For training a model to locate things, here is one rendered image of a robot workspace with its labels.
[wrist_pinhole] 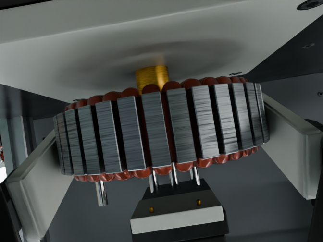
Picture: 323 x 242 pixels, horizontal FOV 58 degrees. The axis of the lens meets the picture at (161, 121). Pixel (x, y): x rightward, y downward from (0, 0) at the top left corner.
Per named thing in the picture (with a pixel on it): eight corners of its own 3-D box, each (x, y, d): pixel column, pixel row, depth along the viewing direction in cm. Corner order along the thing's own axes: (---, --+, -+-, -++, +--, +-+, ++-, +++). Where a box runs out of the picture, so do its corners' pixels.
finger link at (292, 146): (304, 133, 11) (324, 130, 11) (249, 92, 18) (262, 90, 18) (304, 201, 12) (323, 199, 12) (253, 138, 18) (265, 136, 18)
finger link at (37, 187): (43, 241, 12) (26, 244, 12) (80, 165, 19) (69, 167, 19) (21, 178, 11) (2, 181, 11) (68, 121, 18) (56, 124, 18)
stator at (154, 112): (2, 104, 11) (17, 201, 11) (298, 55, 11) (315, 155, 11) (87, 115, 22) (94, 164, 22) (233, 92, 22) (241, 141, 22)
